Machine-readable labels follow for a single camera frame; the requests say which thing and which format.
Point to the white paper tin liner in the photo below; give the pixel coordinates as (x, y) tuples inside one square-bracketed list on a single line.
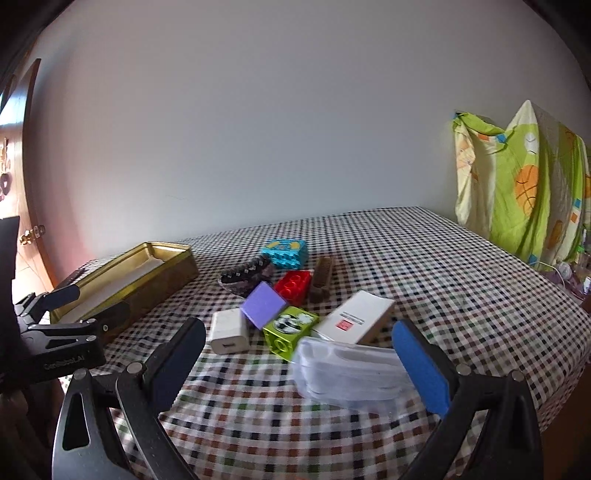
[(134, 274)]

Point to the white cardboard box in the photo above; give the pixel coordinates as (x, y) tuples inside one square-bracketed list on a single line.
[(355, 314)]

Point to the white charger plug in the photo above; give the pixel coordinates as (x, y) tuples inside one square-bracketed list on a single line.
[(228, 330)]

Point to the green printed blanket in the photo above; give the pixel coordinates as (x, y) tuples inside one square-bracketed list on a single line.
[(521, 184)]

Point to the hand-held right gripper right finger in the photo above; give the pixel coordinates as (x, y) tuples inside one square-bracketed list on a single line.
[(420, 369)]

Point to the clear plastic case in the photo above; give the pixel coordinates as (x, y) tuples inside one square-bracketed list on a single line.
[(351, 374)]

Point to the dark flat object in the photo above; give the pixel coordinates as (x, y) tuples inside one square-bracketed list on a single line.
[(74, 278)]

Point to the white small bottle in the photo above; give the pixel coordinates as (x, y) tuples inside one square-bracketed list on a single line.
[(586, 286)]

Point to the red toy brick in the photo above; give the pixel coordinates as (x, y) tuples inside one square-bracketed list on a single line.
[(293, 286)]

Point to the purple square box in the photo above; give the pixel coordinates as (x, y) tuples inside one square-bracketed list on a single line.
[(263, 302)]

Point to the black hair claw clip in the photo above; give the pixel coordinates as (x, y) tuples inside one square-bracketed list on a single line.
[(244, 270)]

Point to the checked bed sheet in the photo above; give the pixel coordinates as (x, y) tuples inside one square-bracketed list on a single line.
[(415, 258)]

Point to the wooden door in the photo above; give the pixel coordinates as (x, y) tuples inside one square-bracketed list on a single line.
[(23, 161)]

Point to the green printed toy brick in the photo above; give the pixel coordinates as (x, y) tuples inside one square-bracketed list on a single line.
[(288, 327)]

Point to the gold metal tin box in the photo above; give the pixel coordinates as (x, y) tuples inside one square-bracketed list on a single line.
[(152, 286)]

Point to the blue printed toy brick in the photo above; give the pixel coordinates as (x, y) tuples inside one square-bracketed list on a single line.
[(286, 254)]

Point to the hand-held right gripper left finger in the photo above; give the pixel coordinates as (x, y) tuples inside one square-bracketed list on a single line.
[(178, 364)]

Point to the brown comb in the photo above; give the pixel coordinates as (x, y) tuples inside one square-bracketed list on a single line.
[(320, 281)]

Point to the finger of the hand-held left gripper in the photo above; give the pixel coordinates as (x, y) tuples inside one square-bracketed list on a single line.
[(60, 297), (106, 318)]

